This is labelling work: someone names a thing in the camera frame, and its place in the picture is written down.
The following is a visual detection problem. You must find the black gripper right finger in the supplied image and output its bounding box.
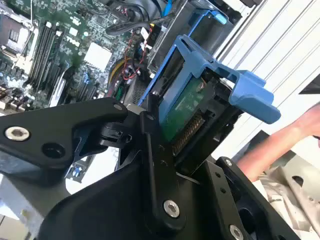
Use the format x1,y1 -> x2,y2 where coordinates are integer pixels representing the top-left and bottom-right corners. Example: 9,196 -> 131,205
205,112 -> 301,240

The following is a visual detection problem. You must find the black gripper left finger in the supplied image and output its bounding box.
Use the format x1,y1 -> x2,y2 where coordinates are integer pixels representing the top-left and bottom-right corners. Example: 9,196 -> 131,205
0,92 -> 188,233

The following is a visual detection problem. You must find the thick black disk wire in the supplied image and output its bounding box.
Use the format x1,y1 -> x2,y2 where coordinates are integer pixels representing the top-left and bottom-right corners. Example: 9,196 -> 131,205
105,16 -> 176,36

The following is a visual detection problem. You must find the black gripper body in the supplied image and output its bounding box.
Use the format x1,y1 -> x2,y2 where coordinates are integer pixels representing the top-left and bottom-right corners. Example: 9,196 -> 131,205
37,158 -> 241,240

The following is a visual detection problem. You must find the hard disk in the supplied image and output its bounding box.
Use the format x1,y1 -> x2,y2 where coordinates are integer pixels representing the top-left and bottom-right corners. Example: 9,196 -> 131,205
137,34 -> 282,176

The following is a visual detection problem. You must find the blue disk wire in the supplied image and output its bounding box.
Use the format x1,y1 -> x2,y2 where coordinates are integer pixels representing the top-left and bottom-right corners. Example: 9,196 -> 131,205
161,0 -> 174,18

